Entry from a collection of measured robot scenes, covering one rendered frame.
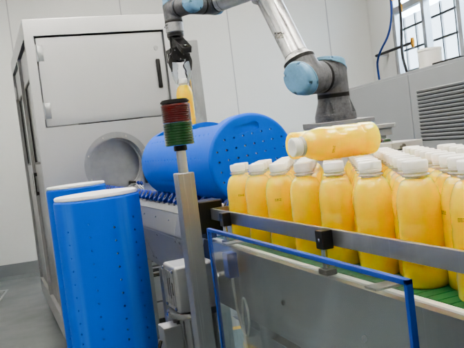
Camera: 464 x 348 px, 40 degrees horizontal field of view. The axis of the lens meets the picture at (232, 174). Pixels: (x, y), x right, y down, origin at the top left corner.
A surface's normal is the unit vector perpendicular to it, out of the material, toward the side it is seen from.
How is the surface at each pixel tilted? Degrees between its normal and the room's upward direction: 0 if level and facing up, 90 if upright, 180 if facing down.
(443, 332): 90
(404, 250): 90
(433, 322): 90
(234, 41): 90
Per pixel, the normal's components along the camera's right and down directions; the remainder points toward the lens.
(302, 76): -0.64, 0.27
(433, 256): -0.92, 0.13
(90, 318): -0.27, 0.08
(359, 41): 0.19, 0.03
